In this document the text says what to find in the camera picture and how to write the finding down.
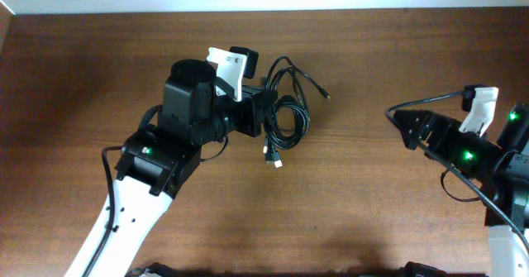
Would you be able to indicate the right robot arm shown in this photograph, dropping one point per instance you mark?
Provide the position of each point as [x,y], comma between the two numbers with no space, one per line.
[496,171]

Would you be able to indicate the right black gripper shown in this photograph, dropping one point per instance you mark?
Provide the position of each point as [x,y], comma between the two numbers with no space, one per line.
[427,129]

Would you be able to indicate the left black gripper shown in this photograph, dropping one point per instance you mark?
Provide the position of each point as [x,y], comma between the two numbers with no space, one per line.
[254,106]

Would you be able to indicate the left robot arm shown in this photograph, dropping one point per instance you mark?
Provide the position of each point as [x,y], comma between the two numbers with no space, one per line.
[199,106]

